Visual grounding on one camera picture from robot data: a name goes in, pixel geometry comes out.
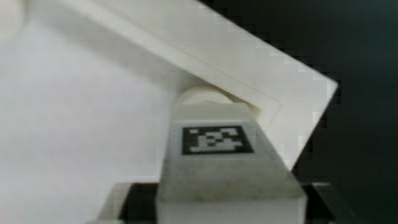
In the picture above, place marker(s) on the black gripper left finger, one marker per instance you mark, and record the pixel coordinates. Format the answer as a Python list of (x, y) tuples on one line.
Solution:
[(128, 207)]

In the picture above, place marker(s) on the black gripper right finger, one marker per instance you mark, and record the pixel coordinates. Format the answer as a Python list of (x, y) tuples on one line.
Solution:
[(327, 208)]

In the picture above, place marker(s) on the white table leg with tag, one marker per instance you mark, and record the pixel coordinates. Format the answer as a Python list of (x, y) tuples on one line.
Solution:
[(226, 183)]

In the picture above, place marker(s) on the white square tabletop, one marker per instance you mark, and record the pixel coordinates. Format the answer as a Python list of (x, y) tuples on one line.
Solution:
[(102, 57)]

